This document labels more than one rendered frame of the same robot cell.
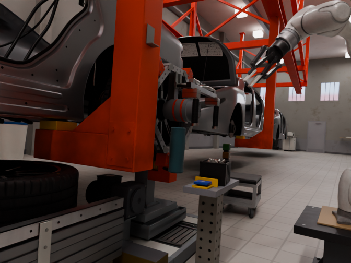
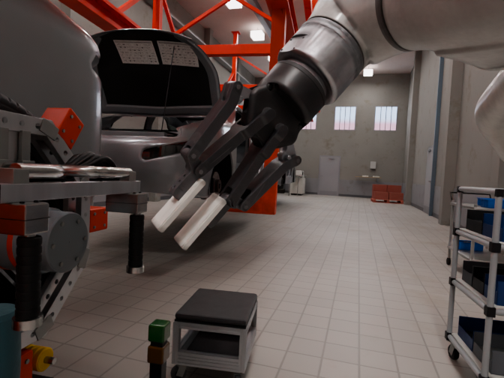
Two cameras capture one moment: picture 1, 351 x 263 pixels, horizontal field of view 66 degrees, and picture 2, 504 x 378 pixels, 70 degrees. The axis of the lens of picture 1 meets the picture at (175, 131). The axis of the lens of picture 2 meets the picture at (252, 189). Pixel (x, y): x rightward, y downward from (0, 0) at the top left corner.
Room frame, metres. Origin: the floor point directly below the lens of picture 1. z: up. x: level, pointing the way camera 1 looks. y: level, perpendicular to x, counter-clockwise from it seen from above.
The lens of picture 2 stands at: (0.80, -0.28, 1.02)
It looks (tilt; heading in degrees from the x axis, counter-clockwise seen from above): 3 degrees down; 344
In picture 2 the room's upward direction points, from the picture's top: 3 degrees clockwise
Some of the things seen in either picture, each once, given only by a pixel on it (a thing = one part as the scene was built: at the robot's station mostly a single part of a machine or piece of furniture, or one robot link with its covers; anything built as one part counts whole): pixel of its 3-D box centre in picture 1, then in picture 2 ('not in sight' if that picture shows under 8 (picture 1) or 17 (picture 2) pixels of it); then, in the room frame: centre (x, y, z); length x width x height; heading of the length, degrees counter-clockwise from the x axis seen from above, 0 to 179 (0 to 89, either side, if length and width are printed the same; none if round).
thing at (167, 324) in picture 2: (226, 146); (159, 331); (1.64, -0.32, 0.64); 0.04 x 0.04 x 0.04; 63
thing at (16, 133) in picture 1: (10, 140); not in sight; (5.40, 3.30, 0.36); 0.61 x 0.60 x 0.73; 58
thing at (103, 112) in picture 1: (80, 129); not in sight; (1.43, 0.51, 0.69); 0.52 x 0.17 x 0.35; 63
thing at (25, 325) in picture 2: (195, 111); (28, 278); (1.45, -0.10, 0.83); 0.04 x 0.04 x 0.16
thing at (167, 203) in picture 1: (144, 189); not in sight; (1.79, 0.18, 0.32); 0.40 x 0.30 x 0.28; 153
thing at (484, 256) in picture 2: not in sight; (481, 234); (3.98, -3.93, 0.45); 0.94 x 0.55 x 0.91; 146
